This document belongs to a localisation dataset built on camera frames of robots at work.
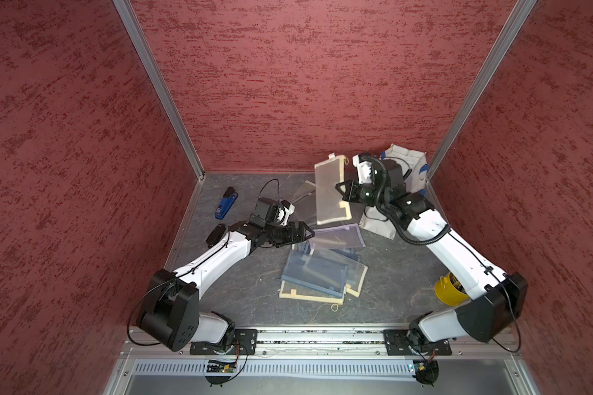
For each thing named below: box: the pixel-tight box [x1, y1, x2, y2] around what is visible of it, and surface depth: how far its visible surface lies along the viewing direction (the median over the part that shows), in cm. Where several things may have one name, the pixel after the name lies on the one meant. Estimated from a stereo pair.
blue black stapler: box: [214, 185, 239, 220], surface depth 108 cm
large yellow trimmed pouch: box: [278, 248, 369, 304], surface depth 86 cm
